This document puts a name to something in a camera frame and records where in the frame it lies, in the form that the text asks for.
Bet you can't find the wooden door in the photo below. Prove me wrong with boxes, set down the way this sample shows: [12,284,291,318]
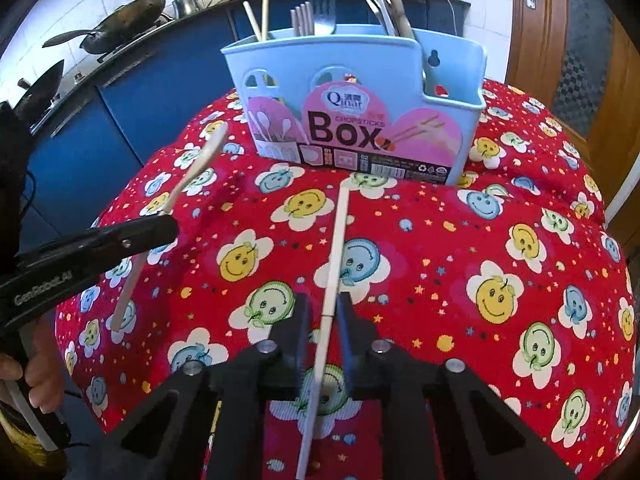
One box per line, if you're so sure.
[509,0,633,211]

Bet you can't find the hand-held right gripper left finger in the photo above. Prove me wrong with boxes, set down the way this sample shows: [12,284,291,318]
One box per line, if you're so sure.
[95,291,313,480]

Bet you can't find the metal kettle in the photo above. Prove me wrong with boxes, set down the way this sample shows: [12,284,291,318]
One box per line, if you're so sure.
[172,0,213,18]

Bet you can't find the blue base cabinets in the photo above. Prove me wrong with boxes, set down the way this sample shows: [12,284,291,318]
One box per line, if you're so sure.
[20,0,472,241]

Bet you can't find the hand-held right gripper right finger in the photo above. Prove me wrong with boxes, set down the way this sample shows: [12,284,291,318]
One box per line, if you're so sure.
[336,291,556,480]

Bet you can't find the red floral tablecloth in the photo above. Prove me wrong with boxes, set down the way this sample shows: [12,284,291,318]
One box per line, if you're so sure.
[54,77,636,480]

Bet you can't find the black wok with handle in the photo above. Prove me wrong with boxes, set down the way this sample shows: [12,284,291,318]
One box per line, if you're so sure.
[42,0,171,56]

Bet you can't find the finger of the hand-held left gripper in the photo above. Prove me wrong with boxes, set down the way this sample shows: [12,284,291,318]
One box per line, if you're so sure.
[75,214,181,276]

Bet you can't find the metal fork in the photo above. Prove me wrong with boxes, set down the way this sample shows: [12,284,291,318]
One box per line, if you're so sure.
[306,0,337,37]

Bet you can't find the gas stove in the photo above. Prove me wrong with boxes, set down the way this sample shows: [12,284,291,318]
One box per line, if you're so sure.
[96,16,177,63]

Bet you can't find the white long-handled spoon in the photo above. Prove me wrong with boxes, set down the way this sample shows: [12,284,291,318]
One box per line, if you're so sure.
[111,121,230,333]

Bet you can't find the person's left forearm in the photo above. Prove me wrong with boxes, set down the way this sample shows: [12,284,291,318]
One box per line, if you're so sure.
[0,402,68,480]

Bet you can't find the person's left hand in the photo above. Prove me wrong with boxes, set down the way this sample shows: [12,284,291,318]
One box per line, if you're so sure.
[0,316,64,414]

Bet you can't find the white power cable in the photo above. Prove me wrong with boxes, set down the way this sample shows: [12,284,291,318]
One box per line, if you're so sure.
[420,0,459,27]

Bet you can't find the small black wok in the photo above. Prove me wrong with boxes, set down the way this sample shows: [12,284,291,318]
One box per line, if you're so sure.
[12,59,66,121]

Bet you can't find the white chopstick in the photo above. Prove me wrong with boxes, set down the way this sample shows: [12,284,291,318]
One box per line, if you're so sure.
[295,184,352,480]

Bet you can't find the light blue utensil holder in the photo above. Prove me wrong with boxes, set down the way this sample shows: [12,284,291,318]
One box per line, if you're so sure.
[221,24,488,187]

